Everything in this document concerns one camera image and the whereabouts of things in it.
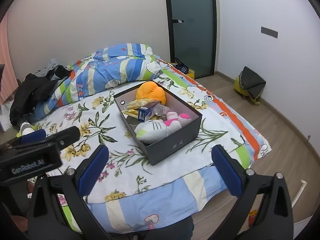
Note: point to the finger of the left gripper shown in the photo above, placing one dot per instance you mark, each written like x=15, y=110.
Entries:
x=33, y=137

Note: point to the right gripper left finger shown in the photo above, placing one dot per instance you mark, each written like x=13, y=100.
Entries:
x=46, y=218

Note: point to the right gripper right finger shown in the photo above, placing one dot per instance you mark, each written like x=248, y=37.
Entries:
x=274, y=219

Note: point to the grey white animal plush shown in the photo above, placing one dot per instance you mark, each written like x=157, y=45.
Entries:
x=26, y=128

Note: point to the yellow snack package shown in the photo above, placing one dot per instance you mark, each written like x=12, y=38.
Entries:
x=131, y=109

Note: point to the blue tissue packet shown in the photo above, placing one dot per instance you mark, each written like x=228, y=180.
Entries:
x=145, y=113

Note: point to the orange pumpkin plush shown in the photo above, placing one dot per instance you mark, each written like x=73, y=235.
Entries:
x=150, y=90

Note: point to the clear plastic bottle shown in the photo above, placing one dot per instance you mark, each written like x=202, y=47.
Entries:
x=160, y=110

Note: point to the white pillow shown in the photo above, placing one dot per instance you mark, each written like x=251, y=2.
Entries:
x=5, y=115

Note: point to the black clothing pile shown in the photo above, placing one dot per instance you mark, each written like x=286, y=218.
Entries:
x=34, y=89

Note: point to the pink curtain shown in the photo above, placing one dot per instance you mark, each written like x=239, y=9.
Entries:
x=9, y=82

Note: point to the white floral blanket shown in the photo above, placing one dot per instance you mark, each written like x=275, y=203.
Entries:
x=133, y=165

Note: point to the grey garment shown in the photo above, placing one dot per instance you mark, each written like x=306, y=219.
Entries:
x=52, y=65

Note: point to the striped cartoon bed sheet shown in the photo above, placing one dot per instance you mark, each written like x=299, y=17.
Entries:
x=174, y=201

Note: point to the blue striped quilt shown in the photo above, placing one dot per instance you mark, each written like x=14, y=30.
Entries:
x=102, y=70

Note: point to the white pink kitty plush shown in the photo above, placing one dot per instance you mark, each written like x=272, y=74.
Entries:
x=152, y=131

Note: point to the black storage box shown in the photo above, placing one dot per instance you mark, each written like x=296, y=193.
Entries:
x=157, y=152

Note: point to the black yellow dustpan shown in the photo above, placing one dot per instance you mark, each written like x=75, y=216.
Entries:
x=250, y=84

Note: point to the blue checked bag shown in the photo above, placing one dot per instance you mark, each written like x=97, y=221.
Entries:
x=181, y=66

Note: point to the green glass door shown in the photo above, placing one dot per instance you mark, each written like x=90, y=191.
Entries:
x=192, y=26

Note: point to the grey wall switch plate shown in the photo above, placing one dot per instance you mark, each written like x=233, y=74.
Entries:
x=269, y=32

